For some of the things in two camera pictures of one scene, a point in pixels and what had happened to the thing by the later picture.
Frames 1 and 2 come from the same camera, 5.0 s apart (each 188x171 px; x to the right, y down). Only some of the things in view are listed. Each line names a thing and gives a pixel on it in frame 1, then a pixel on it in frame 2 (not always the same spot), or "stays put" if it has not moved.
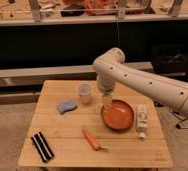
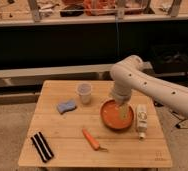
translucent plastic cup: x=84 y=91 stays put
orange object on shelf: x=109 y=7 stays put
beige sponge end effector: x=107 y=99 → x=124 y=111
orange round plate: x=117 y=114 stays put
